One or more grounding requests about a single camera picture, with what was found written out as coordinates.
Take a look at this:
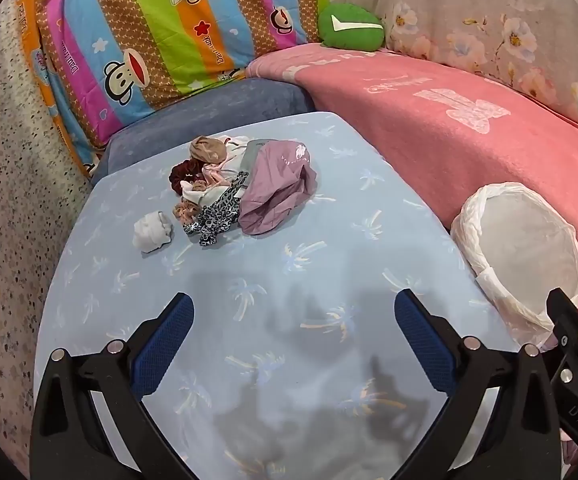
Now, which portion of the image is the pink blanket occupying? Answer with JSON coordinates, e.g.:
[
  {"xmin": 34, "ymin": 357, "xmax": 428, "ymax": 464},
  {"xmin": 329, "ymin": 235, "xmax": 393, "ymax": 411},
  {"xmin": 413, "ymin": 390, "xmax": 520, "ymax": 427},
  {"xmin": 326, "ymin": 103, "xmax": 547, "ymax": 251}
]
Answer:
[{"xmin": 245, "ymin": 42, "xmax": 578, "ymax": 356}]

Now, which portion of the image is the greyish white sock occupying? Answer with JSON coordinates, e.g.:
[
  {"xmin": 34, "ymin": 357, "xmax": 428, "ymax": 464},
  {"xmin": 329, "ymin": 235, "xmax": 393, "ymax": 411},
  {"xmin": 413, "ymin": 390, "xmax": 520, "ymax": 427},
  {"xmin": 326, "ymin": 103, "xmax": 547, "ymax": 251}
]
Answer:
[{"xmin": 134, "ymin": 210, "xmax": 174, "ymax": 253}]

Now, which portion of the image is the dark red scrunchie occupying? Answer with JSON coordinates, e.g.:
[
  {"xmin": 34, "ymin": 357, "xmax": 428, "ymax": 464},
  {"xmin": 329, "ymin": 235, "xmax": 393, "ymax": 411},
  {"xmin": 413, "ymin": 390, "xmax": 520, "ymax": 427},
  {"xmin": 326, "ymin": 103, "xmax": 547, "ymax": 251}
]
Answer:
[{"xmin": 170, "ymin": 159, "xmax": 205, "ymax": 195}]

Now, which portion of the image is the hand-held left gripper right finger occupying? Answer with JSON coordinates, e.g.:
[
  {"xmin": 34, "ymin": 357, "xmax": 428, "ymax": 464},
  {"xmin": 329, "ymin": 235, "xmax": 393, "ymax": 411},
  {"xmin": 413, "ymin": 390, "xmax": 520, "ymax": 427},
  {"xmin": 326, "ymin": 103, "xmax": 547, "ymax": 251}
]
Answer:
[{"xmin": 394, "ymin": 289, "xmax": 562, "ymax": 480}]

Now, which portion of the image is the white sock with red trim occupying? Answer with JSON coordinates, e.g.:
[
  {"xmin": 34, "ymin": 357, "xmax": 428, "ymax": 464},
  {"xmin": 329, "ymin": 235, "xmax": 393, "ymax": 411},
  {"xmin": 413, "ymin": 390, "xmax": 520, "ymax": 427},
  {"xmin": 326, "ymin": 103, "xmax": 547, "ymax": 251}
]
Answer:
[{"xmin": 181, "ymin": 180, "xmax": 230, "ymax": 207}]

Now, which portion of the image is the light pink cloth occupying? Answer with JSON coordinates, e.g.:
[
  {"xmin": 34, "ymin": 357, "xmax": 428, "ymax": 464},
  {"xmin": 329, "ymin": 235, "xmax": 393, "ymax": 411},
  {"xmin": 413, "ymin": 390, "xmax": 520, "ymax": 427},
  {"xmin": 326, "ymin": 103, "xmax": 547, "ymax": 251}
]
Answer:
[{"xmin": 223, "ymin": 136, "xmax": 256, "ymax": 162}]

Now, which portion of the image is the blue-grey cushion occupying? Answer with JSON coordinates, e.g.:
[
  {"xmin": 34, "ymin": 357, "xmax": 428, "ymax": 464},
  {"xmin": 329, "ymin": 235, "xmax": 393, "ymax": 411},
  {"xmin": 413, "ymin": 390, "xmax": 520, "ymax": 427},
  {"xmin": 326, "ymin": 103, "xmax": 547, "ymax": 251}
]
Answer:
[{"xmin": 90, "ymin": 77, "xmax": 315, "ymax": 186}]

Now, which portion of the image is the beige stocking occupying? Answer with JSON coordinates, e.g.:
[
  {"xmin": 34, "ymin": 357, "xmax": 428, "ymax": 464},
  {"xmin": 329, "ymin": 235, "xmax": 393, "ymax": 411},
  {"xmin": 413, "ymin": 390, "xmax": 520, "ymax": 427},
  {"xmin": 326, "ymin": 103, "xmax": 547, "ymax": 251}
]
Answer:
[{"xmin": 190, "ymin": 136, "xmax": 230, "ymax": 166}]

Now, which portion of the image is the green cushion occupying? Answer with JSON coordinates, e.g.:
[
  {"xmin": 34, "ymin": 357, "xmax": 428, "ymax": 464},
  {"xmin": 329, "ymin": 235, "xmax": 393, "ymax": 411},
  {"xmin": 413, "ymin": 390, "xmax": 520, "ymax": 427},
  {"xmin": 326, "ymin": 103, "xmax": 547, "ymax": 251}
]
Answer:
[{"xmin": 317, "ymin": 2, "xmax": 386, "ymax": 52}]

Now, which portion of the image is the peach scrunchie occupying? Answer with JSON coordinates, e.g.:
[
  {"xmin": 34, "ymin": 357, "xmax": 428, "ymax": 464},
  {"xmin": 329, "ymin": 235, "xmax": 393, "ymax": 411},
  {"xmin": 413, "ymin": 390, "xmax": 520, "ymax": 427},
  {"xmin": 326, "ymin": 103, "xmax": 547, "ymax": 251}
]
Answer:
[{"xmin": 174, "ymin": 200, "xmax": 206, "ymax": 225}]

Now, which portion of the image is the white bin with plastic liner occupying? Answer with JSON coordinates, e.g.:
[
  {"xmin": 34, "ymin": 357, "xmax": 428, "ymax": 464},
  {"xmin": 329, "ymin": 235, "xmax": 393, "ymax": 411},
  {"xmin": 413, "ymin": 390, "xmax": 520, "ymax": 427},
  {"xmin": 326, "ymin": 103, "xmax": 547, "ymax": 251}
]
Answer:
[{"xmin": 450, "ymin": 182, "xmax": 578, "ymax": 346}]

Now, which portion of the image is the mauve purple garment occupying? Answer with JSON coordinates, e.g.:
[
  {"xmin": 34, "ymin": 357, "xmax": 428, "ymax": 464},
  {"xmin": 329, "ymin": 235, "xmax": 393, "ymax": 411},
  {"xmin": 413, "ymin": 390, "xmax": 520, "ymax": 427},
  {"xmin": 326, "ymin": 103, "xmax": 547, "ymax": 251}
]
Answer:
[{"xmin": 239, "ymin": 141, "xmax": 317, "ymax": 236}]

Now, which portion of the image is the pink scalloped cloth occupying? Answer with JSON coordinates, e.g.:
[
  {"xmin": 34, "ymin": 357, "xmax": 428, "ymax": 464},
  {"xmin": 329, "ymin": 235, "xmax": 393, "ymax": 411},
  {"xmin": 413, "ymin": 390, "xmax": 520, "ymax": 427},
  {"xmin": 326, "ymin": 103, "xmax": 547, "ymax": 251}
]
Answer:
[{"xmin": 201, "ymin": 160, "xmax": 242, "ymax": 186}]

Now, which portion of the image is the grey cloth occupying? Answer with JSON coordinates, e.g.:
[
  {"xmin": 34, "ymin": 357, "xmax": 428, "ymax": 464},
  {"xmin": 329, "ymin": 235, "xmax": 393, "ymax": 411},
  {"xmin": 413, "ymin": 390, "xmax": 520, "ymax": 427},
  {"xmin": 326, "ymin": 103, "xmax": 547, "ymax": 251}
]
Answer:
[{"xmin": 241, "ymin": 140, "xmax": 271, "ymax": 172}]

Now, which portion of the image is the colourful monkey striped pillow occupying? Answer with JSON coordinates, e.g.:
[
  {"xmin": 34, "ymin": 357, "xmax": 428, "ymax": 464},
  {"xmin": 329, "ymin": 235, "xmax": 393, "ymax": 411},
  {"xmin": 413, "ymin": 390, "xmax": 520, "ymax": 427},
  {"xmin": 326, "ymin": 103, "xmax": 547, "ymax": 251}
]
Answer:
[{"xmin": 12, "ymin": 0, "xmax": 332, "ymax": 176}]

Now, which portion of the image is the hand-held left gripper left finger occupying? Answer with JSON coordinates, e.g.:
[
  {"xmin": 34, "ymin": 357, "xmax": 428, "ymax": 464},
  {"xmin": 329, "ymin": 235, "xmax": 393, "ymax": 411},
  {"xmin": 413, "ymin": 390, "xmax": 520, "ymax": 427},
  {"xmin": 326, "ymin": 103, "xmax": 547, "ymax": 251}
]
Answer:
[{"xmin": 29, "ymin": 292, "xmax": 195, "ymax": 480}]

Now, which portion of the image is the floral beige cushion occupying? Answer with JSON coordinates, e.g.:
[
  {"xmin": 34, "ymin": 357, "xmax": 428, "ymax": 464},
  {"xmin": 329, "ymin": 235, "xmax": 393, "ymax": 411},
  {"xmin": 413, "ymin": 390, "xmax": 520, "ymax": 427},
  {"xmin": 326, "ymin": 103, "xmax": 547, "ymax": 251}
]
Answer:
[{"xmin": 326, "ymin": 0, "xmax": 578, "ymax": 136}]

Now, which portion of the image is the light blue palm-print tablecloth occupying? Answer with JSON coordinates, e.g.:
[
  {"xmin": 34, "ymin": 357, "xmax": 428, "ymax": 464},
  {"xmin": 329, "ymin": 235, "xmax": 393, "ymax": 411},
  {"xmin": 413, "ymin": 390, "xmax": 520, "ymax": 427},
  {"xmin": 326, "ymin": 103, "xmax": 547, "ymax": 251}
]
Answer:
[{"xmin": 34, "ymin": 111, "xmax": 520, "ymax": 480}]

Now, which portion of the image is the leopard print cloth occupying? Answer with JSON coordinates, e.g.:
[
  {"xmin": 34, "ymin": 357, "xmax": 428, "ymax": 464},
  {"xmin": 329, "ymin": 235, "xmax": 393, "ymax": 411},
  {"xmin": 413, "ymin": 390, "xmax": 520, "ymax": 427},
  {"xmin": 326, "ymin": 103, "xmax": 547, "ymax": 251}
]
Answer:
[{"xmin": 183, "ymin": 172, "xmax": 250, "ymax": 247}]

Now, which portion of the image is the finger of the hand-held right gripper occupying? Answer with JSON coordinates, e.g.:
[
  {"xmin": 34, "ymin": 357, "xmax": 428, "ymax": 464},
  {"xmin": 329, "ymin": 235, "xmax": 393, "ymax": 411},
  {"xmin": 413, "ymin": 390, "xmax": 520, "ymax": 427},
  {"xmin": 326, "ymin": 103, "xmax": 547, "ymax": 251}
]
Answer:
[{"xmin": 546, "ymin": 289, "xmax": 578, "ymax": 373}]

